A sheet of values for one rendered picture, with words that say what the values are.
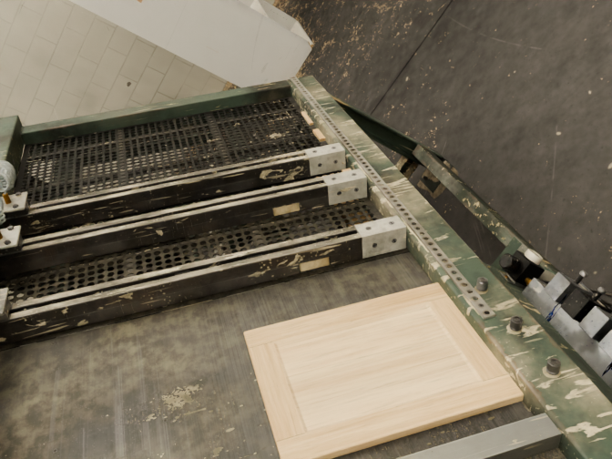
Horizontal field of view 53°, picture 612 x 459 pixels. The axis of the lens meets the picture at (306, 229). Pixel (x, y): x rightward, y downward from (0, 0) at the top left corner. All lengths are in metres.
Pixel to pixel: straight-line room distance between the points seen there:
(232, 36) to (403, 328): 3.74
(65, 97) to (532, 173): 4.93
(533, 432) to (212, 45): 4.10
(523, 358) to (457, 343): 0.14
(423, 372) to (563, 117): 1.66
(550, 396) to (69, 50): 5.71
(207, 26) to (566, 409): 4.06
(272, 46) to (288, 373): 3.87
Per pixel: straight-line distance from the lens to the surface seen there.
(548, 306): 1.50
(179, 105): 2.61
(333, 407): 1.25
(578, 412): 1.26
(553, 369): 1.29
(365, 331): 1.40
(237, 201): 1.79
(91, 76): 6.48
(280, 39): 4.94
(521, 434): 1.21
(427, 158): 2.92
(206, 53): 4.90
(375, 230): 1.61
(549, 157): 2.69
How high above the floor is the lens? 1.92
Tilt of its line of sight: 29 degrees down
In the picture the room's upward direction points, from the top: 68 degrees counter-clockwise
